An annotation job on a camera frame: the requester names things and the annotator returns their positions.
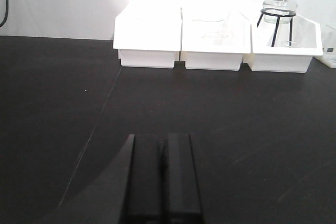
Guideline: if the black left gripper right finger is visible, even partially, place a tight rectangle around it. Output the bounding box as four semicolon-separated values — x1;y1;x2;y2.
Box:
162;133;203;216

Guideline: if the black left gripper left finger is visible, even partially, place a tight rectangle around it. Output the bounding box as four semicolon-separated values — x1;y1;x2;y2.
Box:
128;134;161;217

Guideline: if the left white plastic bin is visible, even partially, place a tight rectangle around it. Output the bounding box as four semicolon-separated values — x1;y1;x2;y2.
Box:
113;3;182;69

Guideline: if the white plastic bin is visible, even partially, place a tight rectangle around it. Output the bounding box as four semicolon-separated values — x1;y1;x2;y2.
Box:
244;14;323;73
181;7;251;71
113;3;182;69

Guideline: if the middle white plastic bin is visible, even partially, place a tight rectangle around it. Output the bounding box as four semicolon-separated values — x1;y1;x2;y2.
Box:
181;7;251;71

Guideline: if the right white plastic bin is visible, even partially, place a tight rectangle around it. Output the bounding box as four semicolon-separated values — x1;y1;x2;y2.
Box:
244;14;323;73

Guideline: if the clear glass flask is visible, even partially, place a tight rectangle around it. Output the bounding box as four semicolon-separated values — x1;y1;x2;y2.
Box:
262;0;298;15

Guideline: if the white test tube rack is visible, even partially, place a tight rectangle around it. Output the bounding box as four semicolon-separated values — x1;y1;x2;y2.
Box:
319;23;335;68

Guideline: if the black wire tripod stand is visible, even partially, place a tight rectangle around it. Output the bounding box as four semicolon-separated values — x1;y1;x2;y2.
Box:
257;7;297;47

